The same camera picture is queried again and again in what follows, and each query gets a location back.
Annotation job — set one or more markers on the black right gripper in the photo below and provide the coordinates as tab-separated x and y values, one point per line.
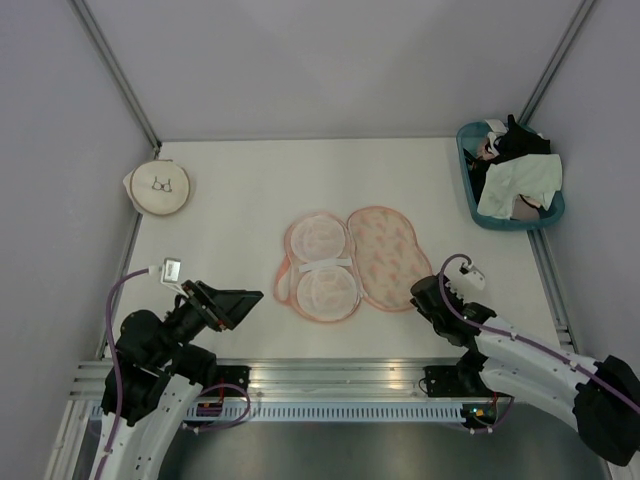
452	291

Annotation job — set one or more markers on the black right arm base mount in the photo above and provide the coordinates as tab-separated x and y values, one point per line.
463	380

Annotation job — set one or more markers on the right aluminium frame post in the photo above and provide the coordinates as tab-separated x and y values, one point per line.
574	28

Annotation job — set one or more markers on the teal plastic basket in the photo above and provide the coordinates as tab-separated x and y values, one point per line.
547	217

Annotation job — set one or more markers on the aluminium front table rail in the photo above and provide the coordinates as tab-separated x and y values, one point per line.
335	379

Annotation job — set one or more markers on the mint green bra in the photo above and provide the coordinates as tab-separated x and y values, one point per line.
535	176

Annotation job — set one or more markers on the black bra in basket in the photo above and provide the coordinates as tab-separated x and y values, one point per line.
483	147

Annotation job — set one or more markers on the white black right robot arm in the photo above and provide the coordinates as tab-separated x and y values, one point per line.
598	399

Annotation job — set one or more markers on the peach tulip mesh laundry bag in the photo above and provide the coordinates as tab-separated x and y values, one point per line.
332	265

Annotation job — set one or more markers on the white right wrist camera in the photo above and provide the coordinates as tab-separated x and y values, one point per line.
468	272

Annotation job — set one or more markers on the aluminium frame post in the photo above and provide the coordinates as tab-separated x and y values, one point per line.
100	43
574	28

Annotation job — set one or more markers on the left aluminium frame post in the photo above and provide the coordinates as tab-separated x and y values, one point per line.
100	43

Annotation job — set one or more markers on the white slotted cable duct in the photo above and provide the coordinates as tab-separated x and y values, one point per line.
428	412

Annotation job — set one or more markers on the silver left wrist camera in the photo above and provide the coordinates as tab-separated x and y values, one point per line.
170	274

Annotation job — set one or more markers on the round cream bra wash bag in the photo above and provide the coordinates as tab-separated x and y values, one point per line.
158	188

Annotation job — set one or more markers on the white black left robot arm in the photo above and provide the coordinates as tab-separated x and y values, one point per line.
160	383

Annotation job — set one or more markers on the beige bra in basket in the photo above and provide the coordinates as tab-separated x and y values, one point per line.
525	210

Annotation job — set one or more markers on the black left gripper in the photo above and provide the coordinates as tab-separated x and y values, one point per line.
220	307

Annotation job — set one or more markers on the right side table rail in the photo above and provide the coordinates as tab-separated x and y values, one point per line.
551	287

